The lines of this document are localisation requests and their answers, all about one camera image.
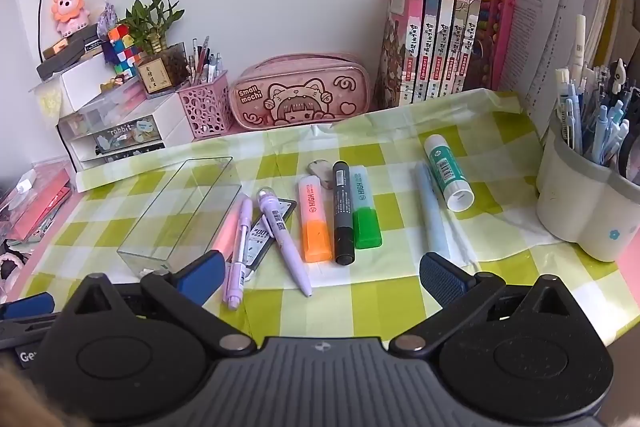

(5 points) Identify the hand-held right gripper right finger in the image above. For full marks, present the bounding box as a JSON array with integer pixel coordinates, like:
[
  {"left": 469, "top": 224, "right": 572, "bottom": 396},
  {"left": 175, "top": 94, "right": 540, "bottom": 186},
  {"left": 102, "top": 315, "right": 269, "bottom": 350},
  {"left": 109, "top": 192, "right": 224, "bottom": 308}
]
[{"left": 387, "top": 252, "right": 581, "bottom": 355}]

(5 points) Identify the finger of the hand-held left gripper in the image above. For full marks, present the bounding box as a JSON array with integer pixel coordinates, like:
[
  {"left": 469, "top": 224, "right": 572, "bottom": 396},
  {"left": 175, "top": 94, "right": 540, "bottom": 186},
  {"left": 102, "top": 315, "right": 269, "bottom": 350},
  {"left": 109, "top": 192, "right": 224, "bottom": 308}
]
[{"left": 0, "top": 291, "right": 56, "bottom": 322}]

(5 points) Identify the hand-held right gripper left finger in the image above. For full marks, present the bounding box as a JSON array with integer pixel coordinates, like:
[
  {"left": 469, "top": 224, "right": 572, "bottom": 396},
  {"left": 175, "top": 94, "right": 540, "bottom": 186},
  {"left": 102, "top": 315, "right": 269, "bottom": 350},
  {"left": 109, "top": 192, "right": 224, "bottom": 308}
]
[{"left": 60, "top": 251, "right": 256, "bottom": 355}]

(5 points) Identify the slim purple pen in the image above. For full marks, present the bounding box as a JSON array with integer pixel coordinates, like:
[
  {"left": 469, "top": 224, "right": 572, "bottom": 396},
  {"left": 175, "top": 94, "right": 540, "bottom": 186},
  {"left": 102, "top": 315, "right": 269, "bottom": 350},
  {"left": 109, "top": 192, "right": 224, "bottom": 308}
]
[{"left": 223, "top": 196, "right": 254, "bottom": 310}]

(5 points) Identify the pink pen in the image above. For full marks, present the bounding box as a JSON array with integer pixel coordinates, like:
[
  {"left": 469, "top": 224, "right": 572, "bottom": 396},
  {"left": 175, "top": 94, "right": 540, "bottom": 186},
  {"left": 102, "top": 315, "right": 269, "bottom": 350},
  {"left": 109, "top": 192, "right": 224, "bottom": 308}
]
[{"left": 210, "top": 202, "right": 243, "bottom": 260}]

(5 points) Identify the light blue pen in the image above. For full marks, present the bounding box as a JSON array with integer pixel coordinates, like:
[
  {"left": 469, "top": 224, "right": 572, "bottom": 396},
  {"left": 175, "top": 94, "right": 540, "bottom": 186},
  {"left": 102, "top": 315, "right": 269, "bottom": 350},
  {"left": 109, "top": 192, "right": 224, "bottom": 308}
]
[{"left": 412, "top": 162, "right": 452, "bottom": 265}]

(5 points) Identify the clear plastic box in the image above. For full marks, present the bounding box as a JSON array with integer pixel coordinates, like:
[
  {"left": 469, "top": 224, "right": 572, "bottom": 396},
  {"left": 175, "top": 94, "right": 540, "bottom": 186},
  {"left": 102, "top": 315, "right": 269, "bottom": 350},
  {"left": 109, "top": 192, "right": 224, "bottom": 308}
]
[{"left": 116, "top": 156, "right": 242, "bottom": 278}]

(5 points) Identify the thick purple pen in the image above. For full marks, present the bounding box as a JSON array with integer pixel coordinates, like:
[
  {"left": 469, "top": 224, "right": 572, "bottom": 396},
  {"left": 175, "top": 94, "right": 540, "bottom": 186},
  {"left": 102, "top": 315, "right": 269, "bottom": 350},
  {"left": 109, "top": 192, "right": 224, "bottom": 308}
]
[{"left": 256, "top": 187, "right": 313, "bottom": 298}]

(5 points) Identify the green highlighter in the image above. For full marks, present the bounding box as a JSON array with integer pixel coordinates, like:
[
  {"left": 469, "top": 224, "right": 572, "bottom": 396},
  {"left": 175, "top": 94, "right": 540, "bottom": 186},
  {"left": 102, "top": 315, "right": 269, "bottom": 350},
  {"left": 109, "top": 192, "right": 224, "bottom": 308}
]
[{"left": 348, "top": 166, "right": 383, "bottom": 250}]

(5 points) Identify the green white glue stick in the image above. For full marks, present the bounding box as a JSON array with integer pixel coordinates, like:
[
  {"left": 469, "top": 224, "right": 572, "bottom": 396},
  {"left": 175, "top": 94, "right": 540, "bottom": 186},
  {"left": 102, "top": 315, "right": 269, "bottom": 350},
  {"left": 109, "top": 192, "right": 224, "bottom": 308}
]
[{"left": 424, "top": 133, "right": 474, "bottom": 212}]

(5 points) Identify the black marker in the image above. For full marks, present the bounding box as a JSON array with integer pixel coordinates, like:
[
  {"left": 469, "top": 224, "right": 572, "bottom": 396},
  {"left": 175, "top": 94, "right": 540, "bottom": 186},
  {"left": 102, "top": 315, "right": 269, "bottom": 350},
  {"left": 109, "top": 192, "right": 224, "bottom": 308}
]
[{"left": 332, "top": 160, "right": 357, "bottom": 267}]

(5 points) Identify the orange highlighter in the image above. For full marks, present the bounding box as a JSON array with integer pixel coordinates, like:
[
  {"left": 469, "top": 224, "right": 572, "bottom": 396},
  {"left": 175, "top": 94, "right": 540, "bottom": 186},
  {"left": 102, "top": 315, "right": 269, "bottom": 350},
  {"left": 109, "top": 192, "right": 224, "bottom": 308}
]
[{"left": 298, "top": 176, "right": 333, "bottom": 264}]

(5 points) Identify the person's right forearm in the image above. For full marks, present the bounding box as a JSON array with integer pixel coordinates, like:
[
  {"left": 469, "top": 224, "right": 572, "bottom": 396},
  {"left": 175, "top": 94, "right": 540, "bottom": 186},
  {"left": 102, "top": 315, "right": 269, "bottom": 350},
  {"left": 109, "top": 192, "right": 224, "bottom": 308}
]
[{"left": 0, "top": 354, "right": 56, "bottom": 427}]

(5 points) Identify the green checkered tablecloth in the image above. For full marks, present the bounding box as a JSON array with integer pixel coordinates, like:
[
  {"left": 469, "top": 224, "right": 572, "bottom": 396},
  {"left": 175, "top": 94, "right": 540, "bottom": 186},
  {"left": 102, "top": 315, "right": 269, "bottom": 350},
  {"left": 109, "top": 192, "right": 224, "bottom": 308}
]
[{"left": 15, "top": 87, "right": 640, "bottom": 348}]

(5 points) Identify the pink flat box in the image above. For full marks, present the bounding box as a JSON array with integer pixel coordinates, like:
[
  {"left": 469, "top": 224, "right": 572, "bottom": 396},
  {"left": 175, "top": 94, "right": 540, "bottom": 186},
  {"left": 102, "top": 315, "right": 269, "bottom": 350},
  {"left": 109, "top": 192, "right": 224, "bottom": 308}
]
[{"left": 0, "top": 164, "right": 76, "bottom": 243}]

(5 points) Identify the white pen holder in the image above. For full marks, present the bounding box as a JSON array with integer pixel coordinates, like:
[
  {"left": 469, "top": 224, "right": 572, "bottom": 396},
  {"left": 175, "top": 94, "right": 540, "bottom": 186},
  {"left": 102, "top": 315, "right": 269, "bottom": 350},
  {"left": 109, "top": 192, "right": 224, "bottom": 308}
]
[{"left": 536, "top": 112, "right": 640, "bottom": 263}]

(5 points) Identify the white drawer organizer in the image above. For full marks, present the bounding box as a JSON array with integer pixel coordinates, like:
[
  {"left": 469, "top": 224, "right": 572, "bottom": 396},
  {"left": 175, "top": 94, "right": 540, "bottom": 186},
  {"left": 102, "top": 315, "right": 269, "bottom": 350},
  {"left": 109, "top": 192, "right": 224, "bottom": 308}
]
[{"left": 57, "top": 92, "right": 193, "bottom": 173}]

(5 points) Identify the pink mesh pen cup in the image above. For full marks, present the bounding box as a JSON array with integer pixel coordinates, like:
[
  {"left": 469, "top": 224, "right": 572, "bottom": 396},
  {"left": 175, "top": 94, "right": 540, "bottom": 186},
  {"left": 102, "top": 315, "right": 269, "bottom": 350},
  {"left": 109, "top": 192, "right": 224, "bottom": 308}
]
[{"left": 177, "top": 83, "right": 233, "bottom": 142}]

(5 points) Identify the clear lidded storage box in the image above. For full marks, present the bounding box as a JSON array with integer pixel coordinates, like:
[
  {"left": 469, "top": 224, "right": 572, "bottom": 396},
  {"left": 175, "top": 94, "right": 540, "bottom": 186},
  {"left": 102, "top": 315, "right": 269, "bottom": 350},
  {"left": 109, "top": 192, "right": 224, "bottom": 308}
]
[
  {"left": 97, "top": 80, "right": 148, "bottom": 120},
  {"left": 57, "top": 104, "right": 103, "bottom": 133}
]

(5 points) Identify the glass vase with label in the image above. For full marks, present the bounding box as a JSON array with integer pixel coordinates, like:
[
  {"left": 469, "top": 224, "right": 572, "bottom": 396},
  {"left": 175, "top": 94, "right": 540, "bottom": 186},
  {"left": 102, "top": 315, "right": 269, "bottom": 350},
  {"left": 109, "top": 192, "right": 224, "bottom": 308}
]
[{"left": 137, "top": 42, "right": 190, "bottom": 100}]

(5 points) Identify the pink cartoon pencil case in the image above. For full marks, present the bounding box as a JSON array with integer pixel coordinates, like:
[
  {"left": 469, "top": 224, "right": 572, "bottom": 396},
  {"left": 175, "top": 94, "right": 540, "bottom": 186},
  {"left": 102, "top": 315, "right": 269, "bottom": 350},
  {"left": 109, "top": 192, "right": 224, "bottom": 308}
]
[{"left": 229, "top": 52, "right": 372, "bottom": 130}]

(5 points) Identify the bunch of assorted pens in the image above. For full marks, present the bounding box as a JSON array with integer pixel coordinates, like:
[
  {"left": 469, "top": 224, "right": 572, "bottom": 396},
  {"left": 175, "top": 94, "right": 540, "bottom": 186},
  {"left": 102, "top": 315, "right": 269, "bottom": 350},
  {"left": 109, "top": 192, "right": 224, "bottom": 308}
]
[{"left": 186, "top": 36, "right": 228, "bottom": 87}]

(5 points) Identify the bunch of blue pens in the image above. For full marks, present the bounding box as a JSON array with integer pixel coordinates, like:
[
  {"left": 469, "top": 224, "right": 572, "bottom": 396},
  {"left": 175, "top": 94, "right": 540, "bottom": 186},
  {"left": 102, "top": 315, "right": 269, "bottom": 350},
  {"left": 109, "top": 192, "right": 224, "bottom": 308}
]
[{"left": 555, "top": 14, "right": 640, "bottom": 185}]

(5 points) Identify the white box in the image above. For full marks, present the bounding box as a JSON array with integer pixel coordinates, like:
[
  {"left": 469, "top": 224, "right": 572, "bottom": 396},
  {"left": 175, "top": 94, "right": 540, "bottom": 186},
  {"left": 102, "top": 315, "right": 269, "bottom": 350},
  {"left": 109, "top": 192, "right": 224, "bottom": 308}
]
[{"left": 60, "top": 54, "right": 121, "bottom": 113}]

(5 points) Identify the colourful puzzle cube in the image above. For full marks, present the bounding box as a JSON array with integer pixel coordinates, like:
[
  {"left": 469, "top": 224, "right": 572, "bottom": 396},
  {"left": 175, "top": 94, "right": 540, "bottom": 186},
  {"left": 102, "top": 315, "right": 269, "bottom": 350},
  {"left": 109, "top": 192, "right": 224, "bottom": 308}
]
[
  {"left": 107, "top": 22, "right": 138, "bottom": 53},
  {"left": 107, "top": 47, "right": 144, "bottom": 78}
]

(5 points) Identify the pink cover comic book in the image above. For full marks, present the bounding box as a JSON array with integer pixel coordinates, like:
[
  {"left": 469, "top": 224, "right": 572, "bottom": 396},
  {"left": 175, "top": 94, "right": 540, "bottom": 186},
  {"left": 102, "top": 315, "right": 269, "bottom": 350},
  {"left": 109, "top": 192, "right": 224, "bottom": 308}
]
[{"left": 375, "top": 0, "right": 426, "bottom": 108}]

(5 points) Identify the brown wooden block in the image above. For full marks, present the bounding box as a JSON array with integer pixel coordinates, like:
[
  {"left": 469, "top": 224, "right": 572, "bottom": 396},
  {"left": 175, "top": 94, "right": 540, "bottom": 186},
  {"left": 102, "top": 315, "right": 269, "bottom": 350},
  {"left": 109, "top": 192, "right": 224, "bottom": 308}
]
[{"left": 42, "top": 40, "right": 71, "bottom": 60}]

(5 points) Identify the black flat box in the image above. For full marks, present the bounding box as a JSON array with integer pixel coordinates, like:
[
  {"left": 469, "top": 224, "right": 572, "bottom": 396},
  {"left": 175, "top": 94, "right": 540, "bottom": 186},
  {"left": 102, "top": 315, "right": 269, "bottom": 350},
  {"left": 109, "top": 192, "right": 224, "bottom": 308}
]
[{"left": 36, "top": 24, "right": 108, "bottom": 80}]

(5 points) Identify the green bamboo plant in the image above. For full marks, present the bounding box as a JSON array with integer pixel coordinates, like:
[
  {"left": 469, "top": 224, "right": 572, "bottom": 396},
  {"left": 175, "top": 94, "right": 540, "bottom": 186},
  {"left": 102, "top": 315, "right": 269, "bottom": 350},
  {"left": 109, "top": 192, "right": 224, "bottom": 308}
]
[{"left": 120, "top": 0, "right": 187, "bottom": 55}]

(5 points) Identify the stack of printed papers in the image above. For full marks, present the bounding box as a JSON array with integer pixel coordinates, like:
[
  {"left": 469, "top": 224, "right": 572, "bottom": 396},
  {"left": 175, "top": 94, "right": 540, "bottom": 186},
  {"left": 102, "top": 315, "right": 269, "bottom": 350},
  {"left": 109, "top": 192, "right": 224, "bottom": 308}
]
[{"left": 492, "top": 0, "right": 640, "bottom": 143}]

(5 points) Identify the pink abacus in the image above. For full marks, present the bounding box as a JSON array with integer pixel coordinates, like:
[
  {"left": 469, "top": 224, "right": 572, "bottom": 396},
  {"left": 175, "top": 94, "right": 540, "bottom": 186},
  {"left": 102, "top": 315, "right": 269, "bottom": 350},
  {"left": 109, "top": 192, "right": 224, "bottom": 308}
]
[{"left": 470, "top": 0, "right": 518, "bottom": 90}]

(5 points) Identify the orange pink lion toy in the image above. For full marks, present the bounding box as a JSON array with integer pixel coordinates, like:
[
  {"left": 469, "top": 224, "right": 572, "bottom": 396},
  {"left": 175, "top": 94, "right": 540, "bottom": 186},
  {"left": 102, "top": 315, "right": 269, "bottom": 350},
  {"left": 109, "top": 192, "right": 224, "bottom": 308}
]
[{"left": 50, "top": 0, "right": 92, "bottom": 39}]

